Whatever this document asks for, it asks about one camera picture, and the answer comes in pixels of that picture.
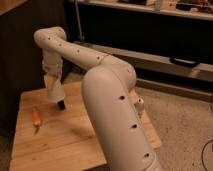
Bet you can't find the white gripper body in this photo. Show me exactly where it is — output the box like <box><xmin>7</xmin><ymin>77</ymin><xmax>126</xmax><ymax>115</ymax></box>
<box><xmin>42</xmin><ymin>50</ymin><xmax>63</xmax><ymax>80</ymax></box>

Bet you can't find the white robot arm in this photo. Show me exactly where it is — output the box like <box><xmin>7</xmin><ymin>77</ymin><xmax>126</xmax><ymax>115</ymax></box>
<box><xmin>34</xmin><ymin>26</ymin><xmax>163</xmax><ymax>171</ymax></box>

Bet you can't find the black eraser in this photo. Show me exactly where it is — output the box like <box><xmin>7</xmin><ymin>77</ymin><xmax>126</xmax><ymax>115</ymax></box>
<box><xmin>57</xmin><ymin>100</ymin><xmax>66</xmax><ymax>110</ymax></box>

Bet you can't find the orange carrot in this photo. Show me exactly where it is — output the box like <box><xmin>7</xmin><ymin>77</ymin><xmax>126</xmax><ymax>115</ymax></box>
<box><xmin>32</xmin><ymin>107</ymin><xmax>42</xmax><ymax>133</ymax></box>

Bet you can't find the metal pole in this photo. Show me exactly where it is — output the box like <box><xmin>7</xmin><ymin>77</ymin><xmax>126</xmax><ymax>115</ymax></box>
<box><xmin>74</xmin><ymin>0</ymin><xmax>85</xmax><ymax>44</ymax></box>

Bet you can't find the wooden table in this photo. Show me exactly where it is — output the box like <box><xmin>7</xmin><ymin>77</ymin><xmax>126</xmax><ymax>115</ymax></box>
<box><xmin>9</xmin><ymin>79</ymin><xmax>162</xmax><ymax>171</ymax></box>

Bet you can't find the small white bottle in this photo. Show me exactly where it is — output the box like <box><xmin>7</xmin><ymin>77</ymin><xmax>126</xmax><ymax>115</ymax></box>
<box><xmin>134</xmin><ymin>98</ymin><xmax>145</xmax><ymax>117</ymax></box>

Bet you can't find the cluttered shelf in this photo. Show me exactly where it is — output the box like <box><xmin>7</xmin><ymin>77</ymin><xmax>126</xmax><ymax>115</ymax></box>
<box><xmin>68</xmin><ymin>0</ymin><xmax>213</xmax><ymax>21</ymax></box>

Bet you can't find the grey case with black handle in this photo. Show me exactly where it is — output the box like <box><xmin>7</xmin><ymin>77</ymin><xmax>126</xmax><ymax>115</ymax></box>
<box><xmin>76</xmin><ymin>41</ymin><xmax>213</xmax><ymax>82</ymax></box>

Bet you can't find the black cable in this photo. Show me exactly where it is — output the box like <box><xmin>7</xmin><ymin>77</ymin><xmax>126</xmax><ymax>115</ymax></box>
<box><xmin>201</xmin><ymin>139</ymin><xmax>213</xmax><ymax>171</ymax></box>

